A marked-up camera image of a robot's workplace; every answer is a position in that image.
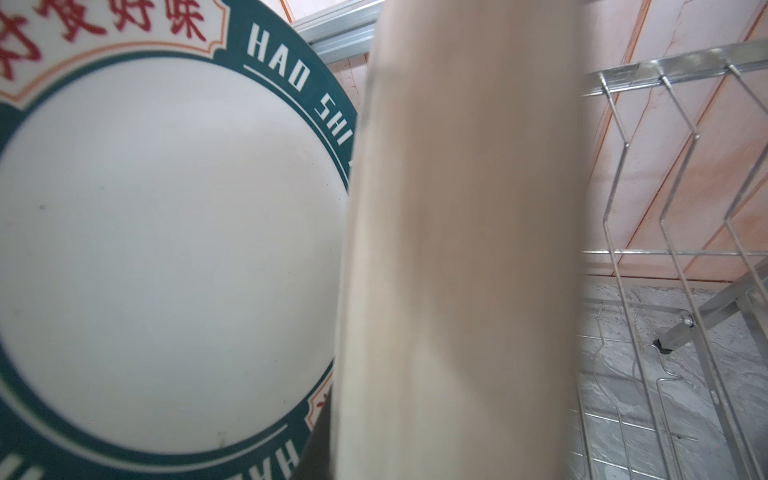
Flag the green rim white plate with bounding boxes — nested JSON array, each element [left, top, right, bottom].
[[1, 1, 356, 479]]

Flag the steel two-tier dish rack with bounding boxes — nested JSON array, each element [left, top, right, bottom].
[[567, 34, 767, 479]]

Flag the black round plate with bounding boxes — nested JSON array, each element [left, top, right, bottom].
[[294, 1, 588, 479]]

